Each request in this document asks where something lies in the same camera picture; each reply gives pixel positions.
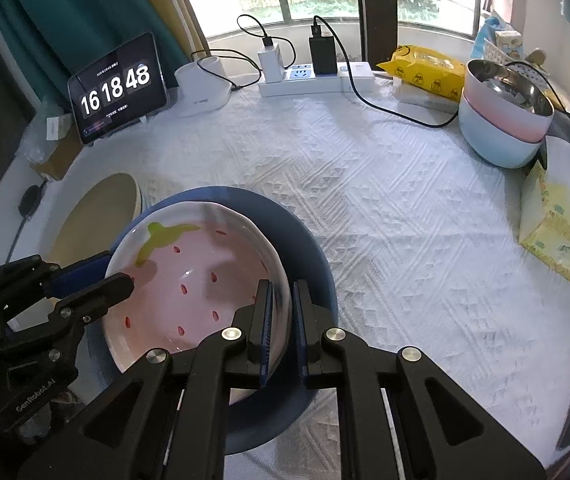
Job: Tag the dark sliding door frame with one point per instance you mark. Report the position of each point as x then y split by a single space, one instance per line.
375 10

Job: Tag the white charger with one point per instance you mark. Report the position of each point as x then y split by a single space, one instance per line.
270 60

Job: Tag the white flat packet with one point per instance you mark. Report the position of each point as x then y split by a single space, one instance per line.
425 102

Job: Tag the yellow wipes packet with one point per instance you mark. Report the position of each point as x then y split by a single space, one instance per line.
425 72

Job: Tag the blue plastic bag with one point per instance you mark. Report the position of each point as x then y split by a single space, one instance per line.
485 35

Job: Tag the light blue bowl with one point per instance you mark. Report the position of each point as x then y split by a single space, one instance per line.
495 145

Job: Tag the beige plate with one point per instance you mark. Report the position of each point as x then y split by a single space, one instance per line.
95 220

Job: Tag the cardboard box with plastic bag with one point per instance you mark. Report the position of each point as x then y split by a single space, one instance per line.
35 130

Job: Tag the white desk lamp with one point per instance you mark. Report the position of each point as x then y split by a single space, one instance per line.
200 90

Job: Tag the brown cardboard box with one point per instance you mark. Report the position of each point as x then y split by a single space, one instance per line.
57 160

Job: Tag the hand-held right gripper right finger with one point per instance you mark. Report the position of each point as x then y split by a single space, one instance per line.
301 335

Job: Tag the patterned tissue box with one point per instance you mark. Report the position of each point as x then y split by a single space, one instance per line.
509 45

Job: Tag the black tablet with clock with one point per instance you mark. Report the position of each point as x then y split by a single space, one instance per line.
115 90

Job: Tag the white power strip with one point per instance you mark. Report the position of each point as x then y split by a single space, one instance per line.
315 85

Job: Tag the black round device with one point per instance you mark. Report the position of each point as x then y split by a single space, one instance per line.
28 201

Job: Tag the yellow tissue packet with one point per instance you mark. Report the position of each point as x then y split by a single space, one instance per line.
560 220

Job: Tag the black charger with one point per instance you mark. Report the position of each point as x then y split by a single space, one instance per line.
322 50

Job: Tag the pink steel-lined bowl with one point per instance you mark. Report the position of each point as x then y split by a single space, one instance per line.
495 110

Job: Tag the strawberry print bowl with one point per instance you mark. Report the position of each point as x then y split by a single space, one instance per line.
190 260

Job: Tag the large blue bowl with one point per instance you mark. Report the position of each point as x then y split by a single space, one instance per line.
310 270

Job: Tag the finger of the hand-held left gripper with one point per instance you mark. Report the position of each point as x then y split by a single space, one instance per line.
100 295
82 275

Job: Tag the teal curtain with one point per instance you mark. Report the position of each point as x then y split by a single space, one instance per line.
65 20

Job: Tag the yellow curtain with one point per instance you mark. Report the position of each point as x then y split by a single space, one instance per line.
175 5

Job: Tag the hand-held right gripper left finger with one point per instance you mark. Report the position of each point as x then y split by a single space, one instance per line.
264 335

